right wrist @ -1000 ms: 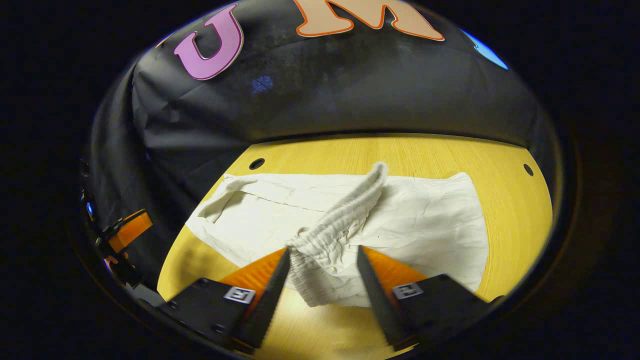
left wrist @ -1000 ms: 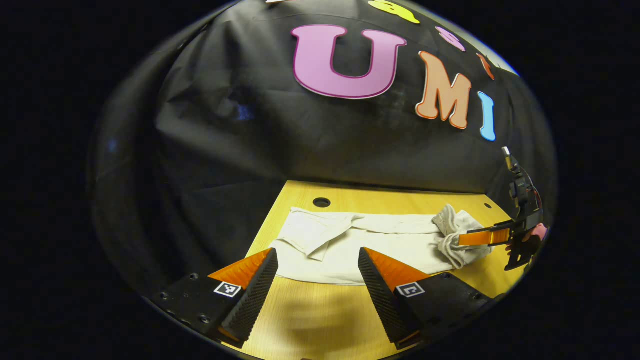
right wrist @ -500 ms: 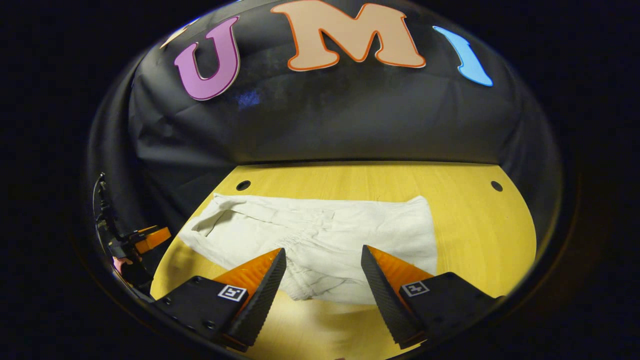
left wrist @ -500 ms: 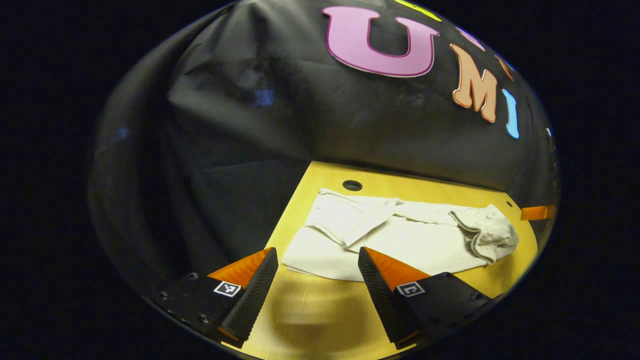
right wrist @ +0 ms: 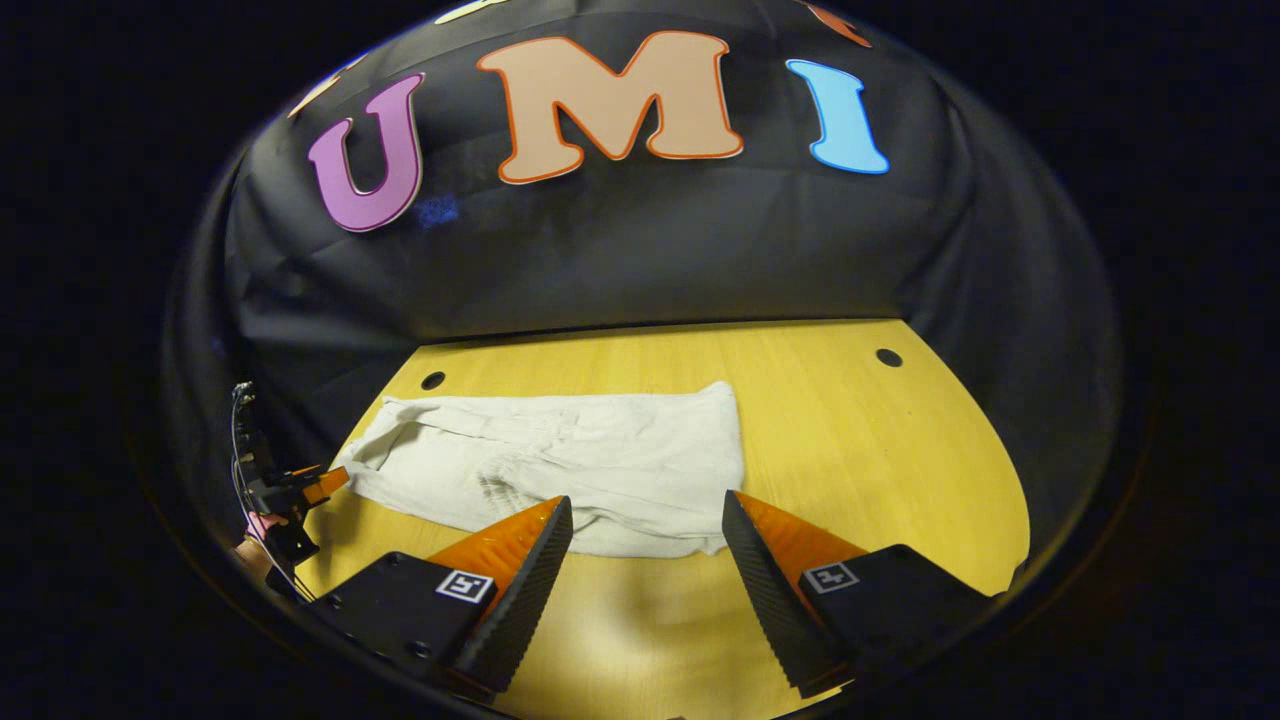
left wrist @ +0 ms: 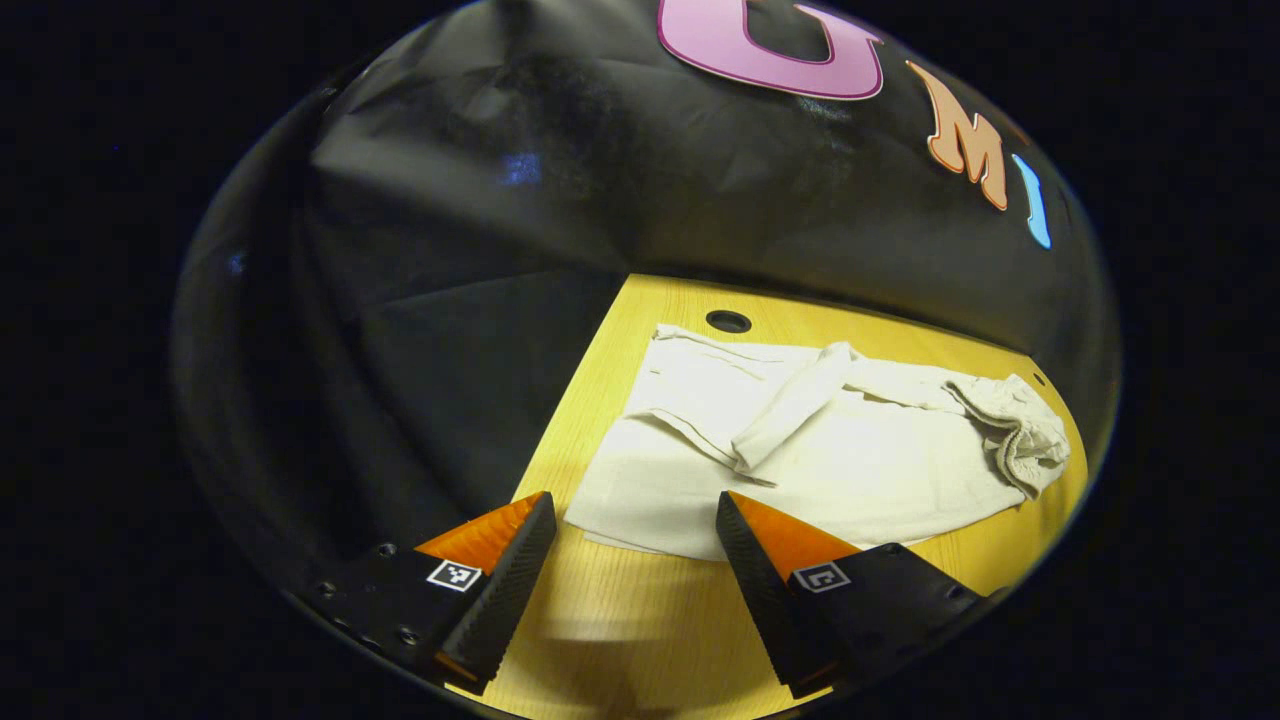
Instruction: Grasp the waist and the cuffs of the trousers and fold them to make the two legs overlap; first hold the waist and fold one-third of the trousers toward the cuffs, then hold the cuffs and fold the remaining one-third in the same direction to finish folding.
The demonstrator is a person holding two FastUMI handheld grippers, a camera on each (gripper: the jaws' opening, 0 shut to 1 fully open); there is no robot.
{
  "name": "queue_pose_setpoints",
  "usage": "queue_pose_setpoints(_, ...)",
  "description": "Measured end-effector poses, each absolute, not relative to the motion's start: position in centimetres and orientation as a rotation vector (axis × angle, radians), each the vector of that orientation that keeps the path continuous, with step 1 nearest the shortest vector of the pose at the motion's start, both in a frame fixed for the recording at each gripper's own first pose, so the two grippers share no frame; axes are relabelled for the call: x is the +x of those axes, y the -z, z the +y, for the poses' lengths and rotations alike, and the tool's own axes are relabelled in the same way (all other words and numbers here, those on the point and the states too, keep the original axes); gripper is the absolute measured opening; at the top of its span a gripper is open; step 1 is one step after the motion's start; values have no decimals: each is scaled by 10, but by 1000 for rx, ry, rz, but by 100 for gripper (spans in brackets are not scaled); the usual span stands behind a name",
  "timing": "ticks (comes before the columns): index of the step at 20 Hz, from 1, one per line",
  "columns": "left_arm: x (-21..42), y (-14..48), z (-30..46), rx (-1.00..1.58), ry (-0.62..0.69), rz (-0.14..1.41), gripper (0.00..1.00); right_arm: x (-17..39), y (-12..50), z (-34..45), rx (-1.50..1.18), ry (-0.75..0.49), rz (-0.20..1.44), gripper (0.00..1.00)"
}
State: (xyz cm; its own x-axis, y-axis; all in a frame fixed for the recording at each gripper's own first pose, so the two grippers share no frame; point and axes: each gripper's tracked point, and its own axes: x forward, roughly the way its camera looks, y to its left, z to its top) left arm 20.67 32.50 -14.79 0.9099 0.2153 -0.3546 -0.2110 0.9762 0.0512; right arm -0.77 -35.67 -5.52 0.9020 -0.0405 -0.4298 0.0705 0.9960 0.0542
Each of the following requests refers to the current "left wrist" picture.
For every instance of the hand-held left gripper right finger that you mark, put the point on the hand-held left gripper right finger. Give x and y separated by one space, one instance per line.
765 590

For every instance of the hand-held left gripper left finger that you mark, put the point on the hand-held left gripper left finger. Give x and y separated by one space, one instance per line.
505 585

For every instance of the cream white jeans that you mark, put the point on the cream white jeans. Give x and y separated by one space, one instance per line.
860 450

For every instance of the black backdrop cloth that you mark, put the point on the black backdrop cloth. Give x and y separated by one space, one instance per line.
480 300

